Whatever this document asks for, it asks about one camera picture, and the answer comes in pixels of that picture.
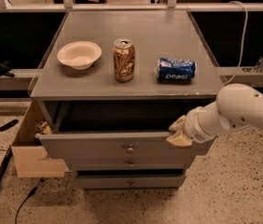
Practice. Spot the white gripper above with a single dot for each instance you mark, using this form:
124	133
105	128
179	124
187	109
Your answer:
192	125

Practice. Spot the grey top drawer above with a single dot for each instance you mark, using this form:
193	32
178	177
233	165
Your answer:
90	131

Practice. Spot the grey drawer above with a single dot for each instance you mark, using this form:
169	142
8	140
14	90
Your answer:
130	181
129	164
90	131

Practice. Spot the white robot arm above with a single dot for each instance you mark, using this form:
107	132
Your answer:
236	107

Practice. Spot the grey drawer cabinet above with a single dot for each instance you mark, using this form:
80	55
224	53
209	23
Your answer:
111	86

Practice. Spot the grey bottom drawer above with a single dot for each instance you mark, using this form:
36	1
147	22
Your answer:
130	181

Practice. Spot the grey middle drawer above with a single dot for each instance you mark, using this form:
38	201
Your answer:
129	164

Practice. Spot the blue pepsi can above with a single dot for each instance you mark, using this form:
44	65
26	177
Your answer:
169	69

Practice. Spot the gold soda can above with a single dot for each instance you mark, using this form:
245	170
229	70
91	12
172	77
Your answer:
124	59

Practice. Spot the white paper bowl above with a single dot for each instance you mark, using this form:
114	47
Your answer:
79	55

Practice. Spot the crumpled items in box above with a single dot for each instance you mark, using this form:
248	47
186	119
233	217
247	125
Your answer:
42	128

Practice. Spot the cardboard box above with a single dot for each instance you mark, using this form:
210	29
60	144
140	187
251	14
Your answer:
30	157

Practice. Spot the black marker on floor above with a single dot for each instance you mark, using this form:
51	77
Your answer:
9	125

